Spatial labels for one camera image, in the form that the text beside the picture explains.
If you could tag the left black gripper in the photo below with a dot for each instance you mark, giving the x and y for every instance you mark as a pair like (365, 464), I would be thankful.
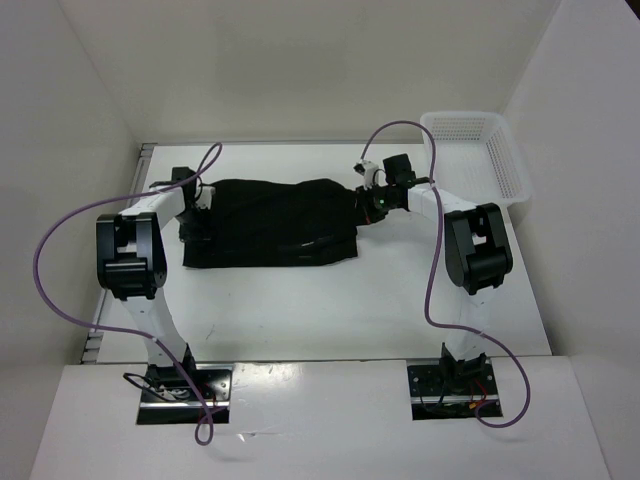
(199, 235)

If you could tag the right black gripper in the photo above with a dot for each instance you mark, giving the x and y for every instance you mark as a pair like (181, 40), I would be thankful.
(365, 212)

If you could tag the black shorts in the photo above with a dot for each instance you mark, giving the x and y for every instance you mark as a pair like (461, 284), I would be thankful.
(266, 224)

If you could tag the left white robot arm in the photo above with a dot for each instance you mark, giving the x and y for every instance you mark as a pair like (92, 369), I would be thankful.
(132, 265)

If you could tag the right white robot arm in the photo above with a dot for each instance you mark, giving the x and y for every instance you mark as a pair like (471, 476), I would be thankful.
(473, 243)

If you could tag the white plastic basket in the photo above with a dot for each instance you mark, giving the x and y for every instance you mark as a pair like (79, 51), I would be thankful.
(477, 157)

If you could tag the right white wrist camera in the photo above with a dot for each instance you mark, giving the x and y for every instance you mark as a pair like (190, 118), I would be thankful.
(368, 170)

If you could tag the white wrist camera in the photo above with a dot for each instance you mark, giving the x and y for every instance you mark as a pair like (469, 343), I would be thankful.
(368, 170)
(204, 197)

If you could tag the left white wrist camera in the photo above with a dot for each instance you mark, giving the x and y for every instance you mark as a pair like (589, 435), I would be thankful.
(204, 197)

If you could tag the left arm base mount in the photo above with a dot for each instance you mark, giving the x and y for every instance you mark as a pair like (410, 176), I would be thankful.
(165, 403)

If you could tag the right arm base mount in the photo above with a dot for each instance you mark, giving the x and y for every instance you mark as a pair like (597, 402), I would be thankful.
(432, 397)

